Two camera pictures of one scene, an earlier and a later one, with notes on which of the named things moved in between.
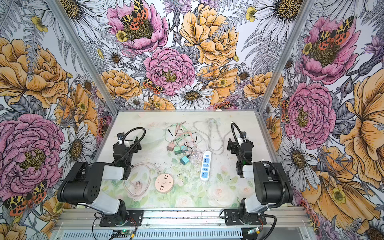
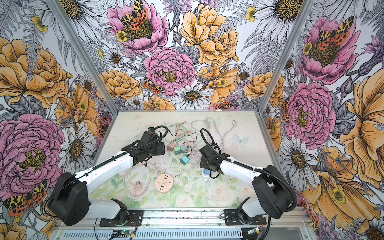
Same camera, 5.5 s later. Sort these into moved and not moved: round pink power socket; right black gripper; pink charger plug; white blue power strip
Moved: right black gripper
Not moved: pink charger plug; round pink power socket; white blue power strip
